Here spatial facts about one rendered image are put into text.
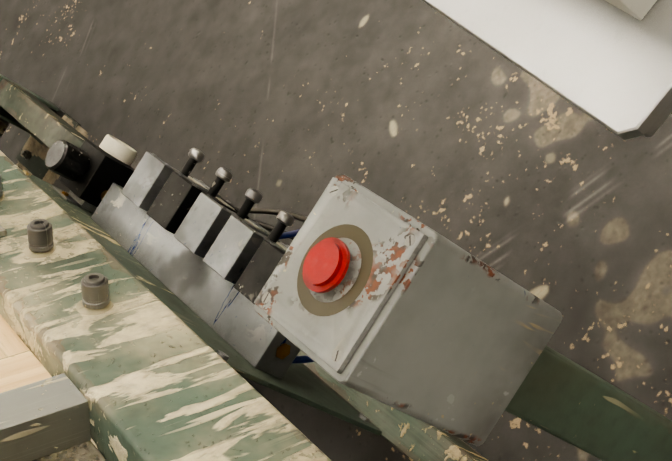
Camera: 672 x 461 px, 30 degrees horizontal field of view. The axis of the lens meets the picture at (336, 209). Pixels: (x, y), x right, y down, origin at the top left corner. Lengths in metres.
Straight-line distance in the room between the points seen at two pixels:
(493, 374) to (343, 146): 1.44
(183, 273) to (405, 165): 0.97
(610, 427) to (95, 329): 0.46
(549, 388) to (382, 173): 1.25
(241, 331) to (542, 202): 0.89
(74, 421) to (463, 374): 0.34
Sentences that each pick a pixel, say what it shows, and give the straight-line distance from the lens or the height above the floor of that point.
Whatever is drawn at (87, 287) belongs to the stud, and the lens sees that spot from 1.15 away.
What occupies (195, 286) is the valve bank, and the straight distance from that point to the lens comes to 1.28.
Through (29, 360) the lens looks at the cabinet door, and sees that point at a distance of 1.16.
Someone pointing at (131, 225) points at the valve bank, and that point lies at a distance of 1.40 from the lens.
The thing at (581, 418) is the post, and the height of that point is 0.63.
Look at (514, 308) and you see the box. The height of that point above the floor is 0.82.
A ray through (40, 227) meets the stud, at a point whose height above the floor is 0.88.
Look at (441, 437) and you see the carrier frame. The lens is 1.73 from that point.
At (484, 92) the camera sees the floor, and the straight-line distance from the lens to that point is 2.18.
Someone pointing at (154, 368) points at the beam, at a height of 0.86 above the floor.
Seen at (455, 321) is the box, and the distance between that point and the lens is 0.88.
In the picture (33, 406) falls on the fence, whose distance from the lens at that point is 1.06.
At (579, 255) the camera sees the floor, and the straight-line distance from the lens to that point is 1.93.
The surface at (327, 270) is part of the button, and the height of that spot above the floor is 0.94.
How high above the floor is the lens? 1.53
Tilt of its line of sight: 42 degrees down
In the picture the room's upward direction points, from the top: 59 degrees counter-clockwise
